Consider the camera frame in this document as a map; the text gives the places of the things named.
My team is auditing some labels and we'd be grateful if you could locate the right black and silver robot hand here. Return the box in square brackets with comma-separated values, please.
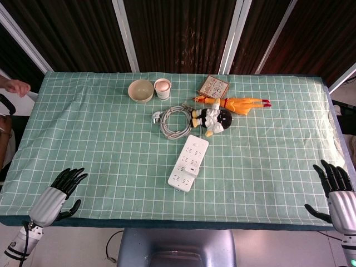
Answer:
[304, 159, 356, 233]

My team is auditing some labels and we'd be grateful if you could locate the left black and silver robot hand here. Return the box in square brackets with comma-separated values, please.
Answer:
[27, 167, 88, 228]

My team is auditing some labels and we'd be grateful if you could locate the white charger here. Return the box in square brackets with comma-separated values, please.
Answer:
[182, 164, 200, 179]

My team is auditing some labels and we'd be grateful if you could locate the white power strip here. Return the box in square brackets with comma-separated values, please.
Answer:
[167, 135, 210, 193]

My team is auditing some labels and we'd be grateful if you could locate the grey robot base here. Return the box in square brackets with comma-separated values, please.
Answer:
[116, 228, 237, 267]

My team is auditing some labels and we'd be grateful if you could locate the person's hand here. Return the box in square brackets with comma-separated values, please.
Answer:
[0, 75, 31, 98]

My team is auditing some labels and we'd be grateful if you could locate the green checked tablecloth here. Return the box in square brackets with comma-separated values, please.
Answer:
[0, 71, 356, 231]

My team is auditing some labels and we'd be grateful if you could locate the yellow rubber chicken toy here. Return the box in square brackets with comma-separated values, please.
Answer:
[192, 95, 271, 116]

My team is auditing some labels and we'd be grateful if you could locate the beige bowl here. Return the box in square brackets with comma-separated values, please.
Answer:
[127, 79, 155, 105]

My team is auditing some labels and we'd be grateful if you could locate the black and white plush doll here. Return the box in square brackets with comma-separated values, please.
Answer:
[190, 107, 234, 137]

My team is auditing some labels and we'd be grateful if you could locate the white paper cup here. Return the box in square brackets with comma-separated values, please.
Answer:
[154, 78, 171, 101]

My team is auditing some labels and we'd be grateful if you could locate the small printed cardboard box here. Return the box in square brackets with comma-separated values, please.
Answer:
[197, 75, 230, 100]

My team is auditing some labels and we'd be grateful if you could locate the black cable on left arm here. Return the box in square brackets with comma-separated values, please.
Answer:
[18, 221, 32, 262]

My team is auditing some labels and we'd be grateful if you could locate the black floor cable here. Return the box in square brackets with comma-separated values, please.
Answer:
[105, 229, 125, 264]

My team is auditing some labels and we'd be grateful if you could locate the aluminium frame post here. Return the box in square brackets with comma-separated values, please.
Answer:
[328, 62, 356, 94]
[218, 0, 253, 75]
[0, 2, 53, 75]
[112, 0, 140, 73]
[254, 0, 299, 75]

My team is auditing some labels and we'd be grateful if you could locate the grey cable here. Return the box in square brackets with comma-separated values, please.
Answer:
[151, 104, 196, 140]

